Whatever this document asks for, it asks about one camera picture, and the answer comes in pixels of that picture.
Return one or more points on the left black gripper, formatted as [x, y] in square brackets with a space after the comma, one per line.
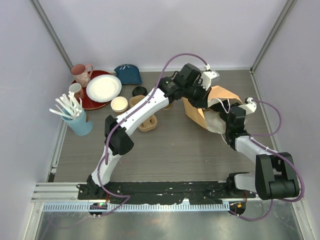
[202, 102]

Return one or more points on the brown paper bag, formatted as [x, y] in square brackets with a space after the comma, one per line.
[215, 110]

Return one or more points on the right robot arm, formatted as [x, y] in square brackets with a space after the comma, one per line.
[276, 176]

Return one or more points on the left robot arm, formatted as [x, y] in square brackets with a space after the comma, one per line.
[187, 83]

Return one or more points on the brown pulp cup carrier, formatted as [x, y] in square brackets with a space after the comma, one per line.
[151, 122]

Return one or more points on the stack of black lids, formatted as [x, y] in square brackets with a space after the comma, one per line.
[139, 91]

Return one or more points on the stacked brown paper cups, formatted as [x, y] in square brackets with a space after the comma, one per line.
[119, 105]

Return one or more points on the white paper plate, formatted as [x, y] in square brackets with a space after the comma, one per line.
[103, 88]

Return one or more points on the red round tray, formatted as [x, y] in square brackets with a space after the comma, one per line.
[87, 103]

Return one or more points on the tall pink floral mug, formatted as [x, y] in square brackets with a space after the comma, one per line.
[82, 74]

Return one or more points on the light blue holder cup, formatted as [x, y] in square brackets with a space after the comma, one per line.
[81, 126]

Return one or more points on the small pink floral mug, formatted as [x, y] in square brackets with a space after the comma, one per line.
[77, 90]

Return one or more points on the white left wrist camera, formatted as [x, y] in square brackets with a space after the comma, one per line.
[208, 77]

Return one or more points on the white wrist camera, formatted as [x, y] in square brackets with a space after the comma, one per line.
[250, 106]
[208, 77]

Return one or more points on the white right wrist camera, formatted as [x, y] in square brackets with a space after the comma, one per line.
[250, 106]

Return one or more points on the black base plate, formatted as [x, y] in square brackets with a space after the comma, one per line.
[174, 192]

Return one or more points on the aluminium rail frame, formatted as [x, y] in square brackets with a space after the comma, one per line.
[74, 197]

